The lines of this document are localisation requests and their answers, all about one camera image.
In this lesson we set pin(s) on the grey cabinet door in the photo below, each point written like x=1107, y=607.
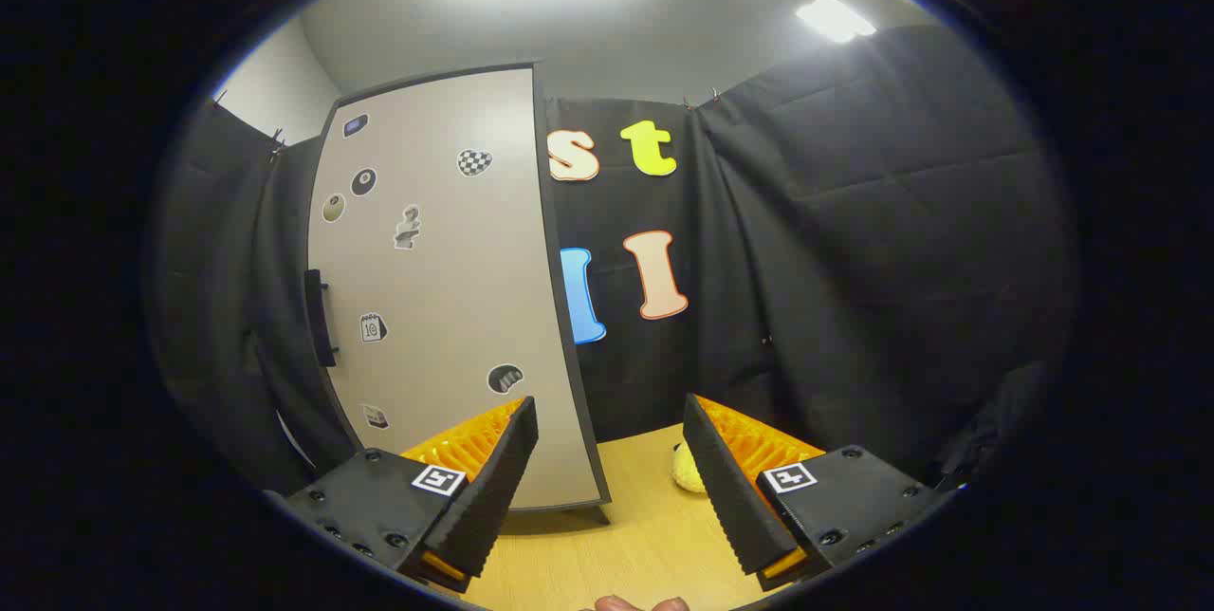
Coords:
x=446, y=260

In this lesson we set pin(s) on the yellow plush toy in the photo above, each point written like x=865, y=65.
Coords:
x=688, y=473

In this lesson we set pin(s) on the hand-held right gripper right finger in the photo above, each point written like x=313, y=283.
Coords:
x=730, y=497

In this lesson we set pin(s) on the dark grey cabinet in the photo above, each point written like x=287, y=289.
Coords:
x=567, y=336

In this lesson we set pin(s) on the black backdrop cloth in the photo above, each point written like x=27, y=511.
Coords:
x=854, y=260

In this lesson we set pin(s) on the small ceiling light panel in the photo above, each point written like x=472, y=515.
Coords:
x=835, y=18

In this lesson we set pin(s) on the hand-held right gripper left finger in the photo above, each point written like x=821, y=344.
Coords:
x=493, y=497

